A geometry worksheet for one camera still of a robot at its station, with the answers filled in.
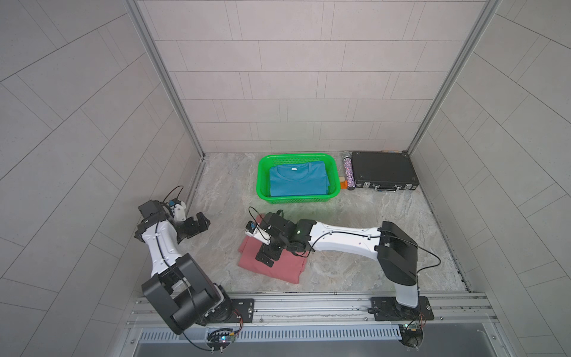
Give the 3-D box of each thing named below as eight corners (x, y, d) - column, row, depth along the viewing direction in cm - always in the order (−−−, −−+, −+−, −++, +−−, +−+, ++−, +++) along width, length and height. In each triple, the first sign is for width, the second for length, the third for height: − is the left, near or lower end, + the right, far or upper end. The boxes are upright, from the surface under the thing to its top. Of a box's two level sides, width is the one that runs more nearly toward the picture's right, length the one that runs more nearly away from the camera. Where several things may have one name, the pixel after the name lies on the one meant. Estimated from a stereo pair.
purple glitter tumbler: (346, 190, 103) (347, 187, 101) (342, 153, 118) (343, 150, 116) (355, 190, 102) (356, 187, 100) (350, 154, 118) (351, 150, 116)
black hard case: (356, 192, 102) (358, 185, 98) (349, 157, 117) (351, 150, 113) (416, 192, 102) (421, 186, 99) (402, 157, 117) (405, 150, 113)
